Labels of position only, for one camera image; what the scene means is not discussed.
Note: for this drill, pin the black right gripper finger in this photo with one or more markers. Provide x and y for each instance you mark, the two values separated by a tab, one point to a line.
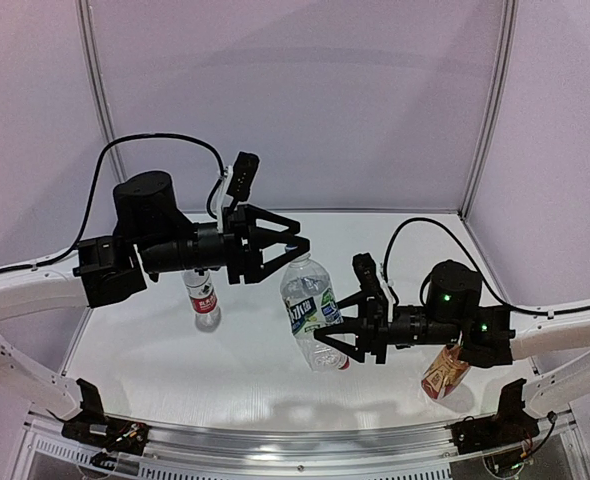
350	337
358	300

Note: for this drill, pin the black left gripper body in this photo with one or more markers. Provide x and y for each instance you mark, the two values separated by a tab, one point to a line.
240	245

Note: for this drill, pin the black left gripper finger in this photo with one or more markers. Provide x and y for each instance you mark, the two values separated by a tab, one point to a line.
264	269
262	227

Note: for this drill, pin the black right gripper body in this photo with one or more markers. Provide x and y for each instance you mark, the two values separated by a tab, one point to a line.
376	326

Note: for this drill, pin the clear bottle green blue label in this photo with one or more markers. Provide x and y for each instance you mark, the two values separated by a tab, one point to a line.
307	293

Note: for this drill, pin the clear bottle red label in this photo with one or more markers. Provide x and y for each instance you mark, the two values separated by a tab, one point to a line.
203	298

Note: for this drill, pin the red bottle cap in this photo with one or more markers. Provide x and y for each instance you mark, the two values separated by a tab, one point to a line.
345	365

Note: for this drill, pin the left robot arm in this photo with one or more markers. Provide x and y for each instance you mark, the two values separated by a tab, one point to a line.
152	236

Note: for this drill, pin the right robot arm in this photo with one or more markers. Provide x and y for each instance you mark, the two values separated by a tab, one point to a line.
486	336

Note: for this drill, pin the amber tea bottle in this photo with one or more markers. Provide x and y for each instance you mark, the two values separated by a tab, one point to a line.
445	373

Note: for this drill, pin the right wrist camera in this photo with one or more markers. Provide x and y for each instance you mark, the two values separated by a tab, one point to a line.
372	285

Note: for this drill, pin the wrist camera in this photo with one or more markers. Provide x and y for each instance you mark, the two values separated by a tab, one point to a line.
233	186
372	285

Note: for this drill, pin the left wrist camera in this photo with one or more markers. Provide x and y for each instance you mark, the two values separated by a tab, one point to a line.
233	186

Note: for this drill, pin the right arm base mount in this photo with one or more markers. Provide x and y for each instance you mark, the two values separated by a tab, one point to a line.
510	424

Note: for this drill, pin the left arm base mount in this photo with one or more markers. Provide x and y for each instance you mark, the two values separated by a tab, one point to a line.
111	435

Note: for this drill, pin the aluminium front rail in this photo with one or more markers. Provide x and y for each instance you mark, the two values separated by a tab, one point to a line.
172	452

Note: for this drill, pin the left aluminium frame post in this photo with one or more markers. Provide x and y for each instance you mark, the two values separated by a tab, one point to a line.
99	94

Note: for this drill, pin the aluminium frame post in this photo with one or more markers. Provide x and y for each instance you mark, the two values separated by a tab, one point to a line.
492	107
99	94

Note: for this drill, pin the right aluminium frame post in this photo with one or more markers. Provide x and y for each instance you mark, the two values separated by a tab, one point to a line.
492	107

